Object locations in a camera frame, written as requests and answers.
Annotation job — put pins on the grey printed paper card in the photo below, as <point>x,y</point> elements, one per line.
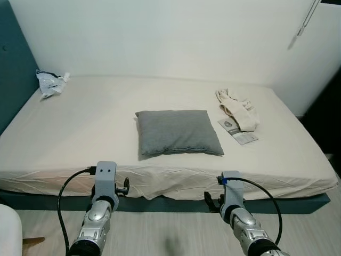
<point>245,138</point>

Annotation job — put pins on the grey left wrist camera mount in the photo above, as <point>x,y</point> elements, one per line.
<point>105,178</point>

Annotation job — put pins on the mattress with cream sheet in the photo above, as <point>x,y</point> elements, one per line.
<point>106,117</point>

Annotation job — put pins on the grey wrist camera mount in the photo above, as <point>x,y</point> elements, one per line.
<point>105,178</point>
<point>232,192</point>

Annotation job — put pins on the crumpled clear plastic bag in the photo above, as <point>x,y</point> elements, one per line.
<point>49,84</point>

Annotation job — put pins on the cream folded cloth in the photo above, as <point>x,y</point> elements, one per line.
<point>240,109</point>

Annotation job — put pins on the grey fabric pillow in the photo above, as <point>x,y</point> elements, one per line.
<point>178,133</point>

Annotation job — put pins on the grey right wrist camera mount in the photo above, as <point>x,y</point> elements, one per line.
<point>232,192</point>

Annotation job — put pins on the tall black equipment case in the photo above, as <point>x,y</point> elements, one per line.
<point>325,117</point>

